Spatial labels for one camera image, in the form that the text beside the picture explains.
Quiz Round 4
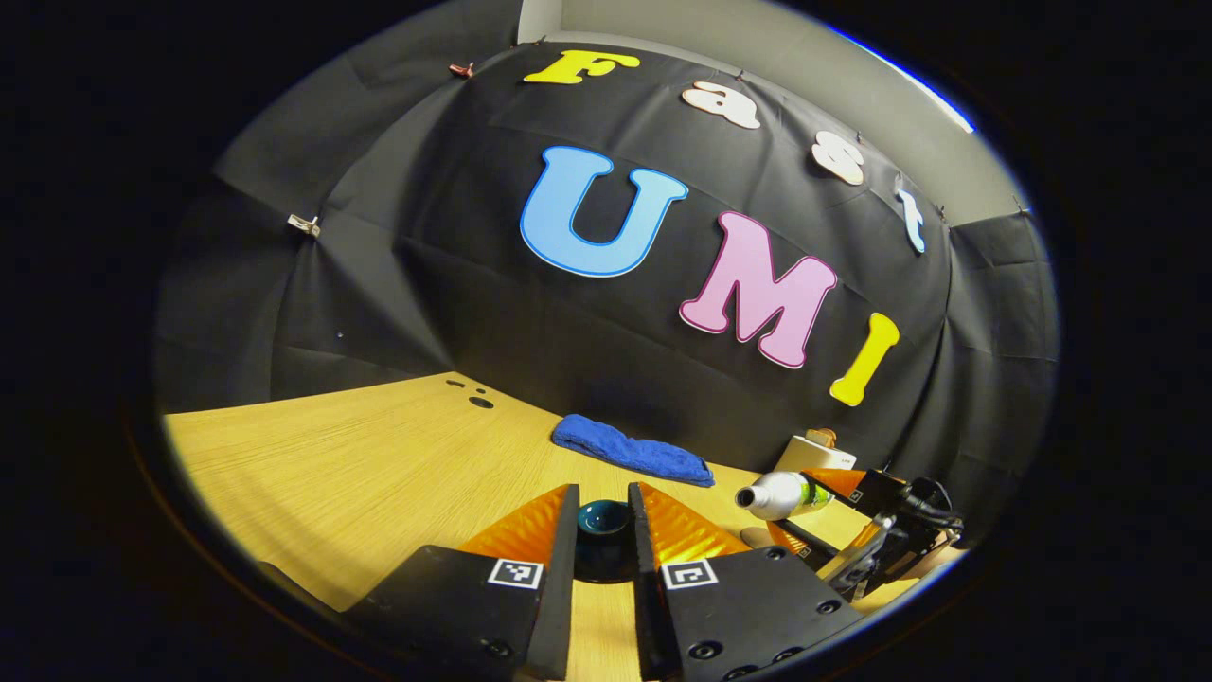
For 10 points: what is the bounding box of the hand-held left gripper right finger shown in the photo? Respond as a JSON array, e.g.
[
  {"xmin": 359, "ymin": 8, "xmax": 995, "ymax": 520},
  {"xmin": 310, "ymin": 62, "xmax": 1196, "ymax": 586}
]
[{"xmin": 627, "ymin": 480, "xmax": 865, "ymax": 682}]

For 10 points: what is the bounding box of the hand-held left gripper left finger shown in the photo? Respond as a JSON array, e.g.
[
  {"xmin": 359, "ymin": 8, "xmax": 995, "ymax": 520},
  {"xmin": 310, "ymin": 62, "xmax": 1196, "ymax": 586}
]
[{"xmin": 343, "ymin": 483, "xmax": 581, "ymax": 682}]

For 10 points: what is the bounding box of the blue towel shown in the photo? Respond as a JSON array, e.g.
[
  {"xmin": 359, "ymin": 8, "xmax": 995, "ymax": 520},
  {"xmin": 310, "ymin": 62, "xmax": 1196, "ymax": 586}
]
[{"xmin": 551, "ymin": 413, "xmax": 716, "ymax": 489}]

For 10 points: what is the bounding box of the black backdrop cloth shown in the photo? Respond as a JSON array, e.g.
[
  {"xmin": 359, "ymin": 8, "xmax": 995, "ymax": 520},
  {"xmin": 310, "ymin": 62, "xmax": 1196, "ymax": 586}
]
[{"xmin": 154, "ymin": 0, "xmax": 1061, "ymax": 531}]

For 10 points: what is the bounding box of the silver green-label water bottle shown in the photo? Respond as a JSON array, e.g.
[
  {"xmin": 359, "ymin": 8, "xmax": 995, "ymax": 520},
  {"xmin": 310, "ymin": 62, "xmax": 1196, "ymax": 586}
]
[{"xmin": 735, "ymin": 471, "xmax": 834, "ymax": 522}]

